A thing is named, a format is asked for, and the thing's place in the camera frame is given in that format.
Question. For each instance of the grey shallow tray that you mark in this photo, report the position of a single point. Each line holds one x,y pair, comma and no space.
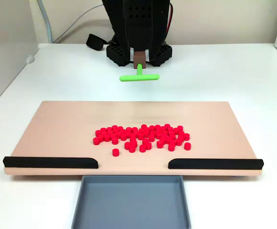
131,205

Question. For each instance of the grey corrugated tube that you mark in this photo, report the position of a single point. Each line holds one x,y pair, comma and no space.
48,26

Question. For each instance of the black edge rail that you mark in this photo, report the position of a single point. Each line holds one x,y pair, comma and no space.
214,164
47,162

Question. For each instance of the small white bracket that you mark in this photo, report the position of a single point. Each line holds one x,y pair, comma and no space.
30,59

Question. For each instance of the green T-shaped pusher tool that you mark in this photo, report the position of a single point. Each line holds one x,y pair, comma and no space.
139,77

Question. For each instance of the red granule pile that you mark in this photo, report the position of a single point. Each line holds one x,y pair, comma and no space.
143,136

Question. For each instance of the beige flat board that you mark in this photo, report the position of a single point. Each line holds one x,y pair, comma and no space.
57,133

